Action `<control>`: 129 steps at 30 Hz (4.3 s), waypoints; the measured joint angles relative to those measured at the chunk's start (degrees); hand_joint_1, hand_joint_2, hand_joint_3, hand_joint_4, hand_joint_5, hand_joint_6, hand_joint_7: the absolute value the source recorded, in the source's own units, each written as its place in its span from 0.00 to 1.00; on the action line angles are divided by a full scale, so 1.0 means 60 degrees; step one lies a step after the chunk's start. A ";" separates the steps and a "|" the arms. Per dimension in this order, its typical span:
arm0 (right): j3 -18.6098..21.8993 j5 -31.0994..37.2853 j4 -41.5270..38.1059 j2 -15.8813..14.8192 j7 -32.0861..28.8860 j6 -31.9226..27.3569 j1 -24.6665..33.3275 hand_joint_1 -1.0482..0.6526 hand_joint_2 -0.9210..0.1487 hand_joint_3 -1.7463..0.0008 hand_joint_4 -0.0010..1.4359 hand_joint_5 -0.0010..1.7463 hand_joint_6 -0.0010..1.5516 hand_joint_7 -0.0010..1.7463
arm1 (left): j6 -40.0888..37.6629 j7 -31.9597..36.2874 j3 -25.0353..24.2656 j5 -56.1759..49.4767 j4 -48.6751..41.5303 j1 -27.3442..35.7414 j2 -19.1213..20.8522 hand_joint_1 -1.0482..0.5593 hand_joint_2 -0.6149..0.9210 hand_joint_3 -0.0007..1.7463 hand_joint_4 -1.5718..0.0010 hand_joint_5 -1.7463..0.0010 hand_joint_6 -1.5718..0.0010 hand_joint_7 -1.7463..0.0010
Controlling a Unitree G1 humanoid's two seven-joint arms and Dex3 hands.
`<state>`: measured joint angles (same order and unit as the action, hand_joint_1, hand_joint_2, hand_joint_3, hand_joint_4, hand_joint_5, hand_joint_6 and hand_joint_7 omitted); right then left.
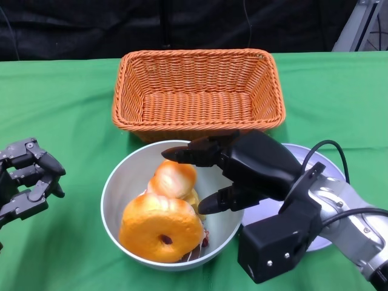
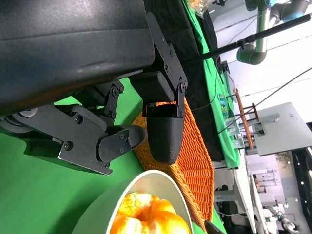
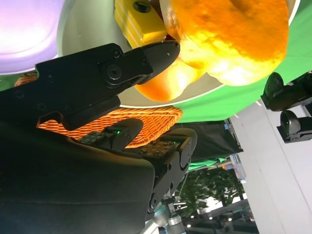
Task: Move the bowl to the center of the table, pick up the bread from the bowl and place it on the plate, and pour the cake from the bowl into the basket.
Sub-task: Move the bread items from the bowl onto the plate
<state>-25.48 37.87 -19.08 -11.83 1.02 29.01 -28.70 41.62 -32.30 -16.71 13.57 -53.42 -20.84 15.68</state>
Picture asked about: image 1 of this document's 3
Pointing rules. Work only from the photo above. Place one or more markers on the silver aluminium frame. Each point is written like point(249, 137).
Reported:
point(353, 27)

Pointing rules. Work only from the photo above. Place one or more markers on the pale green bowl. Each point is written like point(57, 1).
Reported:
point(130, 179)

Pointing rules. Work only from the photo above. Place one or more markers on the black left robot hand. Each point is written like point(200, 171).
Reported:
point(30, 172)

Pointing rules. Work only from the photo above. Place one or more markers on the lavender round plate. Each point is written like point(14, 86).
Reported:
point(321, 242)

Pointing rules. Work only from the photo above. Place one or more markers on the chocolate cake with cherry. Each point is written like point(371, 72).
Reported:
point(197, 251)

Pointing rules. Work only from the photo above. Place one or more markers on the yellow cake slice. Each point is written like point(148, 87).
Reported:
point(194, 201)

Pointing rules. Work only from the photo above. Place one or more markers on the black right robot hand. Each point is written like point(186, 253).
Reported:
point(257, 163)

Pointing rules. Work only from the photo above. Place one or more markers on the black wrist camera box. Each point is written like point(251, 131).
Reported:
point(272, 242)

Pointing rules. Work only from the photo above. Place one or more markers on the green tablecloth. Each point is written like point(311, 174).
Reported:
point(60, 106)

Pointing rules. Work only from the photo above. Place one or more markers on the oval orange bread roll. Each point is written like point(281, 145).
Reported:
point(172, 179)

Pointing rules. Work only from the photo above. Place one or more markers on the black backdrop cloth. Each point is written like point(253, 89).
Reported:
point(91, 27)

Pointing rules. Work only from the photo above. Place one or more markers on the orange wicker basket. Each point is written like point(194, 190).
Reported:
point(197, 106)

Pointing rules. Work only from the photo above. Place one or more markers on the black stand pole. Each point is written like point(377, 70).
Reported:
point(166, 24)

